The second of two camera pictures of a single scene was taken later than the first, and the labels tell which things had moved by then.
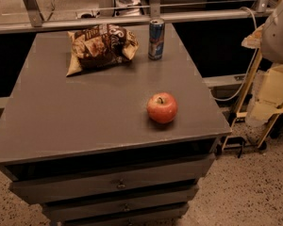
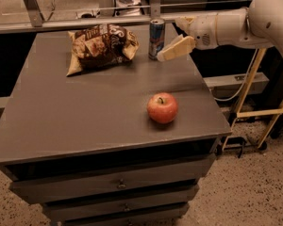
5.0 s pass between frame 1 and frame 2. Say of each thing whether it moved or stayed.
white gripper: moved
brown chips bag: stayed
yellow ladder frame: stayed
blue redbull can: stayed
